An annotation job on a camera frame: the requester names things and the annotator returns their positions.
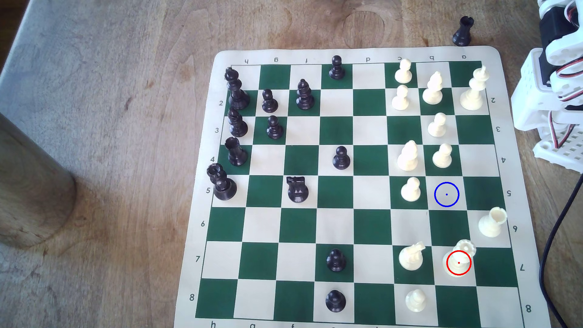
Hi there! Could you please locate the white queen chess piece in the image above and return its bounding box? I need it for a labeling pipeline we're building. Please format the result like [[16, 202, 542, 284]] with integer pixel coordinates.
[[443, 239, 477, 277]]

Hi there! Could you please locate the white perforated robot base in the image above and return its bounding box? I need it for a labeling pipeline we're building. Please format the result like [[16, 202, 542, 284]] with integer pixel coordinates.
[[532, 134, 583, 174]]

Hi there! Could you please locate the black knight chess piece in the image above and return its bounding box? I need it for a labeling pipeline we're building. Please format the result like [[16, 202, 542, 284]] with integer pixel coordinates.
[[286, 176, 309, 204]]

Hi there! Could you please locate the black pawn chess piece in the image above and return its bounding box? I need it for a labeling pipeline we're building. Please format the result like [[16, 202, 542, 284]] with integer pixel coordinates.
[[329, 55, 345, 80], [326, 290, 347, 313], [261, 89, 279, 114], [332, 146, 351, 170], [266, 115, 284, 140], [326, 249, 347, 272]]

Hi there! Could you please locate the black rook chess piece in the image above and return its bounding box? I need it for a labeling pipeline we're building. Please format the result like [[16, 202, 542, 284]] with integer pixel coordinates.
[[225, 137, 248, 166], [452, 16, 475, 47]]

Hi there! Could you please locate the black bishop chess piece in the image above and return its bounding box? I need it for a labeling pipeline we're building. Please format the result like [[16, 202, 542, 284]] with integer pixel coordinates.
[[296, 79, 315, 110], [227, 108, 249, 138]]

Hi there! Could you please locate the black queen chess piece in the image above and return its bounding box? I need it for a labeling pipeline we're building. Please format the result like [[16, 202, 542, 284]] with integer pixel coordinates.
[[206, 163, 237, 201]]

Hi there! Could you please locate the green and white chess mat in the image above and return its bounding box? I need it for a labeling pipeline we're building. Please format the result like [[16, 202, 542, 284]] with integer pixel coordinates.
[[173, 46, 552, 328]]

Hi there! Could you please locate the black king chess piece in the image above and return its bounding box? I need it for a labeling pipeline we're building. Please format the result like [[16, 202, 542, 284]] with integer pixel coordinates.
[[224, 67, 250, 110]]

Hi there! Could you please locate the white bishop chess piece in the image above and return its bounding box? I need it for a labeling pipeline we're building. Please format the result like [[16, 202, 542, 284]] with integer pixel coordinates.
[[422, 71, 444, 105], [397, 140, 419, 172]]

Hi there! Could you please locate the white pawn chess piece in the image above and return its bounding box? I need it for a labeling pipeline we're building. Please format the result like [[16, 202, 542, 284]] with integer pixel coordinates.
[[405, 289, 427, 313], [428, 112, 448, 138], [394, 59, 413, 84], [391, 85, 410, 111], [401, 177, 421, 202], [432, 143, 453, 169]]

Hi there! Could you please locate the white knight chess piece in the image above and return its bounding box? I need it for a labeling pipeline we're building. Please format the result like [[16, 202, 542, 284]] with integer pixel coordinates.
[[398, 241, 427, 271]]

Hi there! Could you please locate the white king chess piece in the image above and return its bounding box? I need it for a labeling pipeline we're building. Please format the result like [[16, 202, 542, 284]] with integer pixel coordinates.
[[459, 66, 491, 111]]

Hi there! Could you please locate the white rook chess piece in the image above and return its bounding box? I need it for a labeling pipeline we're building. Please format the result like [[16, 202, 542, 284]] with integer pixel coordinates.
[[478, 207, 508, 238]]

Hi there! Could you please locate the round wooden post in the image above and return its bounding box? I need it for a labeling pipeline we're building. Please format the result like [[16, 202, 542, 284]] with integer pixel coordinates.
[[0, 111, 77, 250]]

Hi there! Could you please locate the black cable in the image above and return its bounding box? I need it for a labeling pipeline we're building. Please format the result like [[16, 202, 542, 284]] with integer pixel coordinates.
[[539, 174, 583, 328]]

